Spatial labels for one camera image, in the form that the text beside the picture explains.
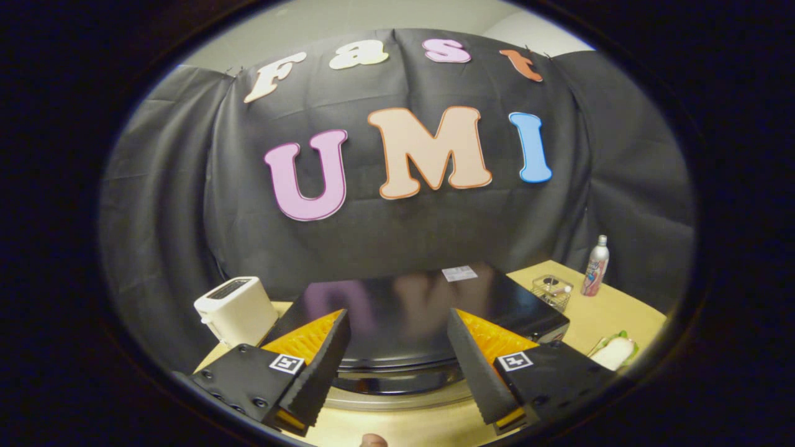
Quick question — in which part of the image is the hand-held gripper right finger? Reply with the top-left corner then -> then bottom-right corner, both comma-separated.
447,307 -> 619,435

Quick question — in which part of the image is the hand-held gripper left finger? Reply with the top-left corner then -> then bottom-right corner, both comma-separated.
183,309 -> 352,437

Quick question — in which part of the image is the black toaster oven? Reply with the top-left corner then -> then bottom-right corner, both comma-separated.
261,264 -> 571,412

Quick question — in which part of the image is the lettuce sandwich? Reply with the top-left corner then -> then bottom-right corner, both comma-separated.
589,331 -> 639,372

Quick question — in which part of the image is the white slot toaster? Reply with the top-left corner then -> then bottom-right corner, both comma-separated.
194,276 -> 279,347

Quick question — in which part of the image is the clear square container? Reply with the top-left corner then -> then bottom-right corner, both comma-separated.
532,274 -> 573,312

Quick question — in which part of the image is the white pink spray bottle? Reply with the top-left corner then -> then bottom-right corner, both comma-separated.
581,235 -> 609,297

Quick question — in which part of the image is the black backdrop cloth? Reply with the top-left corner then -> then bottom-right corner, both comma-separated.
99,28 -> 696,374

